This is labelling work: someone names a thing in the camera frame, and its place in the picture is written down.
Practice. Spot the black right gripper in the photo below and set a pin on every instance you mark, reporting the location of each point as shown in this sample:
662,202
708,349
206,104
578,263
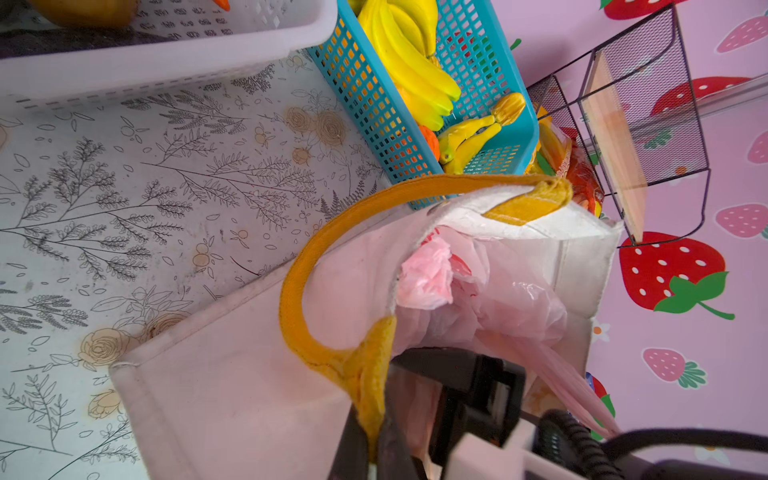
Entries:
435,397

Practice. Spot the white canvas tote bag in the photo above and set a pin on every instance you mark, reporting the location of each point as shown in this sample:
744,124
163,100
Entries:
260,384

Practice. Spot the pink plastic grocery bag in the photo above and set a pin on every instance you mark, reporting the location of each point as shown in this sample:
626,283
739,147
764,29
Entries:
482,295

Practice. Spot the toy orange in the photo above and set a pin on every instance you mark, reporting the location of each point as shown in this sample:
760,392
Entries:
431,140

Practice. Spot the yellow toy banana pair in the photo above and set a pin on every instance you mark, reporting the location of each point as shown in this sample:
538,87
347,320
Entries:
460,143

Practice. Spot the floral table mat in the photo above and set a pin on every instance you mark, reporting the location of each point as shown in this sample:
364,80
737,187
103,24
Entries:
119,221

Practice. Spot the yellow snack packets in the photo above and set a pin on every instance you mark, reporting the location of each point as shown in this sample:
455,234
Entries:
560,153

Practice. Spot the yellow toy banana bunch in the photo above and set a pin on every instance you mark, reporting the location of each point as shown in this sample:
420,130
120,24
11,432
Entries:
404,36

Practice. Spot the teal plastic basket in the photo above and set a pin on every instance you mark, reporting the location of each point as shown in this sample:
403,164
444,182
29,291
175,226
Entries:
471,46

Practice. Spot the white plastic basket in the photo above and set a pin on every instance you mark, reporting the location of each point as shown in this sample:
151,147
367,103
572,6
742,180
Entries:
168,44

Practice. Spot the brown toy potato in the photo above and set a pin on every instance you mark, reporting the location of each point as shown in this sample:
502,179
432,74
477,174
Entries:
87,13

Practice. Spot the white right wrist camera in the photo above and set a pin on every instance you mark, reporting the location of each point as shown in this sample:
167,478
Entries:
475,458

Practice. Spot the black wire wooden shelf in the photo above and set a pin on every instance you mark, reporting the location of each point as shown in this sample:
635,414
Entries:
632,105

